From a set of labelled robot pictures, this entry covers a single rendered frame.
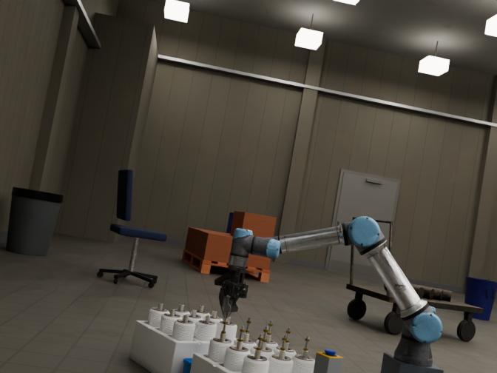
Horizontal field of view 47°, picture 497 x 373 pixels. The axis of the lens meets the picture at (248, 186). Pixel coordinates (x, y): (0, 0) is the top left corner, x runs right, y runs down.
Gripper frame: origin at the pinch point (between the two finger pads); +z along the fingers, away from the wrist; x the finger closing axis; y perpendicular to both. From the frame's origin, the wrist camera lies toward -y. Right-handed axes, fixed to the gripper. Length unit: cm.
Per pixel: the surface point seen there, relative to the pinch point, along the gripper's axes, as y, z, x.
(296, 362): 25.4, 11.4, 19.3
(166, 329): -38.4, 16.1, -3.5
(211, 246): -419, 2, 256
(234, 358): 15.8, 12.9, -3.4
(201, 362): 0.4, 19.0, -7.6
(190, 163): -843, -133, 441
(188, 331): -25.2, 13.5, 0.1
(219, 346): 4.3, 11.7, -3.3
